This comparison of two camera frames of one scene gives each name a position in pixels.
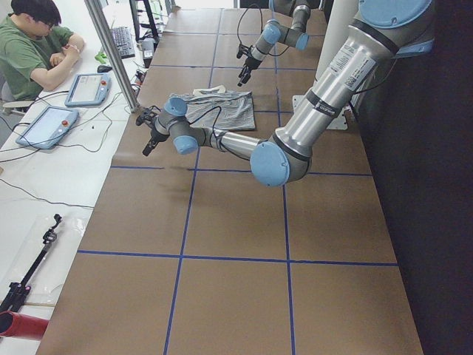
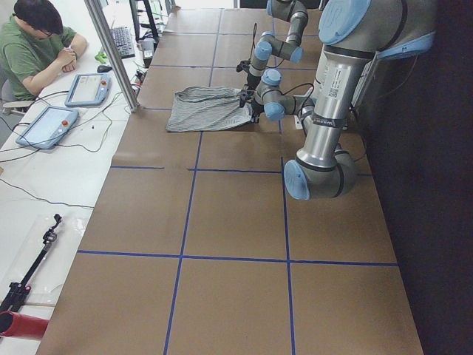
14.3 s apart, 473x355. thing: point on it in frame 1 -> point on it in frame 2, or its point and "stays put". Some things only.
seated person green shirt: (35, 53) stays put
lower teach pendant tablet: (49, 127) stays put
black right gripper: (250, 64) -> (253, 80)
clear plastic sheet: (49, 276) stays put
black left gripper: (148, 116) -> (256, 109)
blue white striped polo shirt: (211, 106) stays put
